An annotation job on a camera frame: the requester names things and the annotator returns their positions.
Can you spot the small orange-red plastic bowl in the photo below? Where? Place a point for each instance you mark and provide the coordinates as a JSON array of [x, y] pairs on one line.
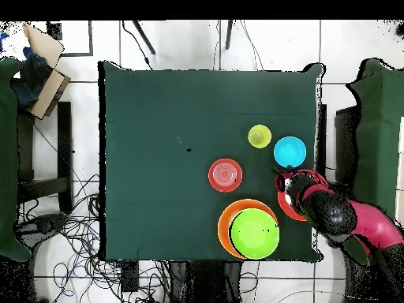
[[225, 175]]

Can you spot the yellow plastic cup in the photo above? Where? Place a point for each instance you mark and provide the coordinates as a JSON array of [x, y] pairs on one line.
[[259, 136]]

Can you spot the large orange plastic bowl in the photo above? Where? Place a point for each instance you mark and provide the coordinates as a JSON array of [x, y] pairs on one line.
[[223, 230]]

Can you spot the green plastic bowl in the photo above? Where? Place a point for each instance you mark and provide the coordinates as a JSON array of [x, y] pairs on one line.
[[255, 233]]

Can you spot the small cyan plastic bowl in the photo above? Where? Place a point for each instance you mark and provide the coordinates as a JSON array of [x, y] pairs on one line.
[[289, 152]]

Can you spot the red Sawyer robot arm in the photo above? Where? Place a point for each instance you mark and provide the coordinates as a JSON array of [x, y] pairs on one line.
[[334, 214]]

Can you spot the white box stack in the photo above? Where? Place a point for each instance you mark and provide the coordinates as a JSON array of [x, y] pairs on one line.
[[401, 176]]

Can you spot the dark green tablecloth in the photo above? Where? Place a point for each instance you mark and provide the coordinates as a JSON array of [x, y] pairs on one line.
[[189, 101]]

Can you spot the black tripod leg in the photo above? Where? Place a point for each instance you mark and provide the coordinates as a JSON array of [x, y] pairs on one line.
[[228, 34], [143, 37]]

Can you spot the black stool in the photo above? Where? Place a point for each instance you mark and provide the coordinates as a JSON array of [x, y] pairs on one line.
[[64, 142]]

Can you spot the cardboard box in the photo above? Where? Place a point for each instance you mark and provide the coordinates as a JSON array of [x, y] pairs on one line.
[[47, 91]]

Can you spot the green cloth covered side table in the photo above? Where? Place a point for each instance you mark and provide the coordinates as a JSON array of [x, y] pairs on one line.
[[8, 157], [378, 157]]

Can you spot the dark blue cloth bag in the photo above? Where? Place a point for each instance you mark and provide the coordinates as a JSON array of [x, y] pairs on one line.
[[31, 79]]

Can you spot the black floor frame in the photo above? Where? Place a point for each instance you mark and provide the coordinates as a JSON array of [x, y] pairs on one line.
[[91, 41]]

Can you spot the black pedestal foot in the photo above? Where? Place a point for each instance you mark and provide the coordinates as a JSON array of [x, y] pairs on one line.
[[41, 224]]

